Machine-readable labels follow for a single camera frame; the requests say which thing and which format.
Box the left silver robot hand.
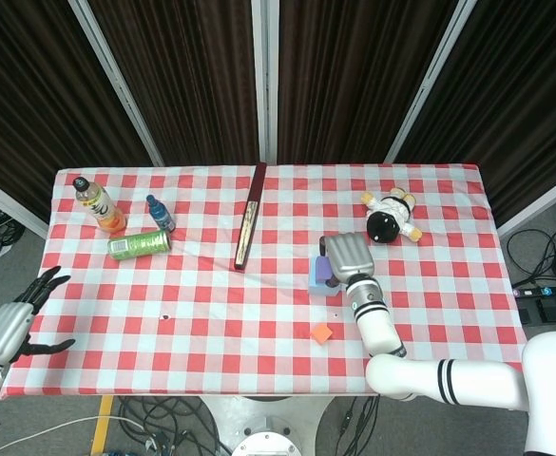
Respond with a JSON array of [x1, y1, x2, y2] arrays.
[[0, 265, 77, 367]]

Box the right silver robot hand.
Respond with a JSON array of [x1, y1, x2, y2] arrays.
[[318, 232, 376, 290]]

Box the purple cube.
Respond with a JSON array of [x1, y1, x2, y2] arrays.
[[314, 255, 336, 285]]

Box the small orange cube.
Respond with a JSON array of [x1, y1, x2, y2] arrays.
[[309, 323, 334, 345]]

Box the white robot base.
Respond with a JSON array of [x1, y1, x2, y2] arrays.
[[200, 395, 336, 456]]

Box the large light blue cube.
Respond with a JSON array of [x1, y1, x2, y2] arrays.
[[307, 256, 343, 298]]

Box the black headed plush doll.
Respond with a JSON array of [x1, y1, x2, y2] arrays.
[[359, 186, 426, 246]]

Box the dark red long box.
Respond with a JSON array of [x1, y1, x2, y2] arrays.
[[233, 161, 268, 274]]

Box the red white checkered tablecloth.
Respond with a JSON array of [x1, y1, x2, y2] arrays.
[[0, 162, 529, 398]]

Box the yellow floor tape strip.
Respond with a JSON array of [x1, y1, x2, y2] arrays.
[[88, 395, 116, 456]]

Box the orange juice bottle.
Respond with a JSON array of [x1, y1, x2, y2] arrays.
[[71, 176, 127, 235]]

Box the green drink can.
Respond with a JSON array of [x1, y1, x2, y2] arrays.
[[106, 229, 173, 261]]

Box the dark brown curtain panel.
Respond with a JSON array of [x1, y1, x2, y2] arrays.
[[399, 0, 556, 220], [277, 0, 460, 165], [0, 0, 156, 224], [88, 0, 262, 166]]

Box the blue spray bottle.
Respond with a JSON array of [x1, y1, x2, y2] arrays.
[[145, 194, 178, 234]]

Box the white floor cable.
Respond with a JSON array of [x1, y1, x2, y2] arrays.
[[0, 414, 134, 444]]

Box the white partition post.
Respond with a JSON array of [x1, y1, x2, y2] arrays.
[[67, 0, 165, 166], [0, 169, 50, 240], [383, 0, 479, 164], [250, 0, 279, 163], [497, 165, 556, 238]]

